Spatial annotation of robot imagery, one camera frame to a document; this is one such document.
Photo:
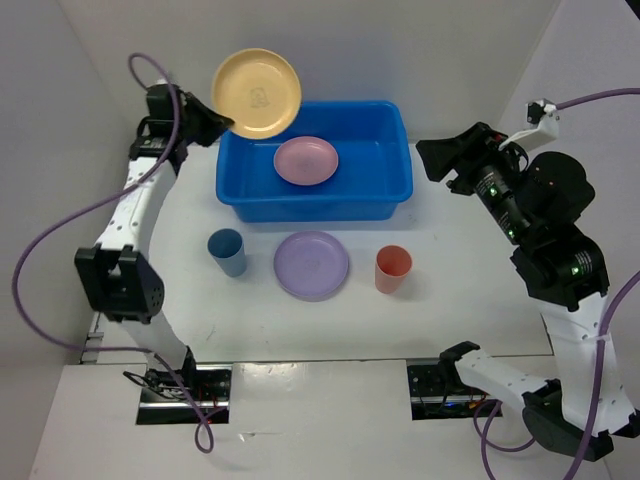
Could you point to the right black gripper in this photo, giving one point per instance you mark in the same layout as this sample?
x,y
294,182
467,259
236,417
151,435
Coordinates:
x,y
469,150

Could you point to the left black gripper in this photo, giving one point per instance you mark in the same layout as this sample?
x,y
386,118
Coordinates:
x,y
216,123

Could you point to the yellow plastic plate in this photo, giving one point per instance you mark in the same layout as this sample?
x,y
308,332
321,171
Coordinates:
x,y
259,91

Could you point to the red plastic cup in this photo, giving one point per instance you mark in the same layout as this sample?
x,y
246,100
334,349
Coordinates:
x,y
393,263

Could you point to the blue plastic cup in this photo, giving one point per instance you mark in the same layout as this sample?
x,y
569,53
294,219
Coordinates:
x,y
226,246

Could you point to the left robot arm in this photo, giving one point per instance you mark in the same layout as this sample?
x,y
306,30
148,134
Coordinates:
x,y
115,272

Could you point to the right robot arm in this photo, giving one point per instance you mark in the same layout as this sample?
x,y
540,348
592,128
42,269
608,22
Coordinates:
x,y
536,203

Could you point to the blue plastic bin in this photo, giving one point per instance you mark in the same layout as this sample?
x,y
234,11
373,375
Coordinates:
x,y
373,176

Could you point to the purple plastic plate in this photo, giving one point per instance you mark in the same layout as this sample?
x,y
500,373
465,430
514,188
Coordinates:
x,y
311,265

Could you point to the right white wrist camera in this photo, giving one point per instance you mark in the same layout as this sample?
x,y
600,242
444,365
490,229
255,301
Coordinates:
x,y
542,127

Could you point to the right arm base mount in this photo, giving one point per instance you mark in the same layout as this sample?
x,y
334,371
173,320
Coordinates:
x,y
432,398

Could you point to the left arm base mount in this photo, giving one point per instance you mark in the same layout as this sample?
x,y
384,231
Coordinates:
x,y
162,402

